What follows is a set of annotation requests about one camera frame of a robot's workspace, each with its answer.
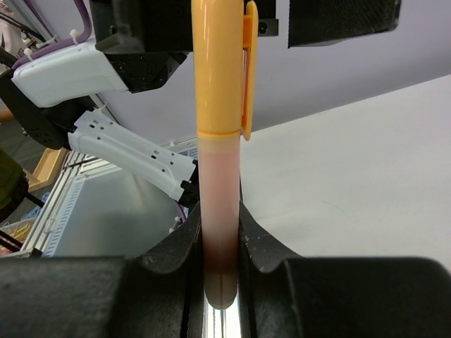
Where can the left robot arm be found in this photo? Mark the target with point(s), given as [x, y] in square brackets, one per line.
[49, 91]

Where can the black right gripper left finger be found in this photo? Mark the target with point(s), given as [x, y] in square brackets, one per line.
[159, 293]

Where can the orange highlighter marker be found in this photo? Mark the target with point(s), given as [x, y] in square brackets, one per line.
[219, 218]

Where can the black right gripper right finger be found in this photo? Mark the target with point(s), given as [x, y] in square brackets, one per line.
[283, 294]

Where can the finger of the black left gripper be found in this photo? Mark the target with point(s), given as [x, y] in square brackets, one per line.
[317, 23]

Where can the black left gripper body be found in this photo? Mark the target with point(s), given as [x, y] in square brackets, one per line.
[145, 41]

